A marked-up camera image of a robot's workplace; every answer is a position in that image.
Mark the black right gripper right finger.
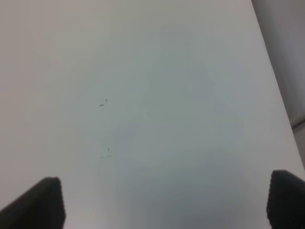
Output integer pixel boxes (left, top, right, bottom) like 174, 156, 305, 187
266, 170, 305, 229

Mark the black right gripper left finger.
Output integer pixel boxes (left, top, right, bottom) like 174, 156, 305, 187
0, 177, 66, 229

